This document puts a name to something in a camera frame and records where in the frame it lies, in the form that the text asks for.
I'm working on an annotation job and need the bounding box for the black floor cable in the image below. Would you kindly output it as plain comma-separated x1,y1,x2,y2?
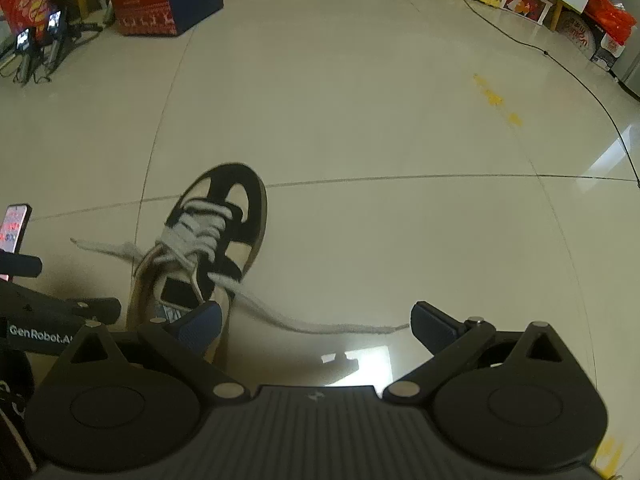
461,0,640,187

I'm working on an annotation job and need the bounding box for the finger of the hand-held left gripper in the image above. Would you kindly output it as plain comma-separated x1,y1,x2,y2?
64,297,123,324
0,253,44,278

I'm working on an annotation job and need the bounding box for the grey white shoelace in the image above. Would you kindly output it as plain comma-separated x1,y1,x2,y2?
69,199,412,336

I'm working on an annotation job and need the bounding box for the red plastic bag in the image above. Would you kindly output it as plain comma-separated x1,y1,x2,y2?
584,0,639,47

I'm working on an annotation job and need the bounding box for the red patterned bucket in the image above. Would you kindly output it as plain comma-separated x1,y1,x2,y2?
0,0,54,34

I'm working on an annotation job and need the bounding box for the framed red picture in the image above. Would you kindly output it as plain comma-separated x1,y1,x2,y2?
500,0,554,26

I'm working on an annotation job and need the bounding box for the white box with red label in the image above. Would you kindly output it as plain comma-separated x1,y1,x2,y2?
591,31,627,67

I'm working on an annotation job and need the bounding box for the person's dark clothing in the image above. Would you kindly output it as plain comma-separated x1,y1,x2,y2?
0,405,38,480

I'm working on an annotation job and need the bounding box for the small camera on tripod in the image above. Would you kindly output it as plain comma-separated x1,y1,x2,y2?
36,6,103,82
0,26,38,87

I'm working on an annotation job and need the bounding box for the grey fridge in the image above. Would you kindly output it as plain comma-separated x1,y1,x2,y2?
619,49,640,100

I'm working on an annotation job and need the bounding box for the smartphone with lit screen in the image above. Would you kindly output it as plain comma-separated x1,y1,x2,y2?
0,203,33,257

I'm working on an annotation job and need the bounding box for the white printed sack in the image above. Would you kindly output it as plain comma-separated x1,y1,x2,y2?
556,9,597,59

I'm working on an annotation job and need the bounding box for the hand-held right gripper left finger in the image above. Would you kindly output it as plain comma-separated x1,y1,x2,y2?
59,300,251,401

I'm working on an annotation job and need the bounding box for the black and beige shoe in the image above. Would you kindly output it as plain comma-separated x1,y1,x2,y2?
125,162,269,364

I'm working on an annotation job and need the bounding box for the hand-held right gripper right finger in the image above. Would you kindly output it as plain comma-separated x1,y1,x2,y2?
383,300,572,401

